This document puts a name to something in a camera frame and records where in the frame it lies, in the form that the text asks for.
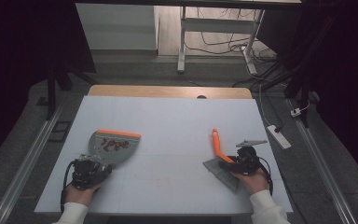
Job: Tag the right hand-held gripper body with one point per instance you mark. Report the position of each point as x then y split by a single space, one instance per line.
248 160

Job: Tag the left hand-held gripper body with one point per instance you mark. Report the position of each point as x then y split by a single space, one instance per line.
85 172

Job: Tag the grey dustpan with orange edge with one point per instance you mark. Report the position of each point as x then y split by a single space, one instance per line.
118 149

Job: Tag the pile of red crumbs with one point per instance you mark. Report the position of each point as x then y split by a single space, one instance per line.
115 145

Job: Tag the person's left hand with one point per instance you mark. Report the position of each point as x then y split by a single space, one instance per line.
80 196

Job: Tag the person's right hand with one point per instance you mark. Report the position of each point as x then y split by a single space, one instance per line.
253 183

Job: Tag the white power strip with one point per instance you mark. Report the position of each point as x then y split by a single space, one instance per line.
278 137

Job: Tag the small white adapter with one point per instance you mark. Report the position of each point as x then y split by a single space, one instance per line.
296 112

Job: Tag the white table sheet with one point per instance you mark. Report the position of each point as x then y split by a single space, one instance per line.
174 124

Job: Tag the black metal stand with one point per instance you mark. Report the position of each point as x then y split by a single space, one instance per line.
52 90
304 77

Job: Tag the dark curtain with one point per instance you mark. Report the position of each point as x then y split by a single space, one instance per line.
348 77
18 62

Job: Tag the white cabinet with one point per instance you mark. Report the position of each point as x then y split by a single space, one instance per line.
118 28

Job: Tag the black floor frame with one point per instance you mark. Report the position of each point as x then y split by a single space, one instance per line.
59 132

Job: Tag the metal floor rail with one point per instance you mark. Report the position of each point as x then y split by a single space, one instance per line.
323 168
24 168

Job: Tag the white desk frame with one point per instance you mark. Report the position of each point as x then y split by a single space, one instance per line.
217 25

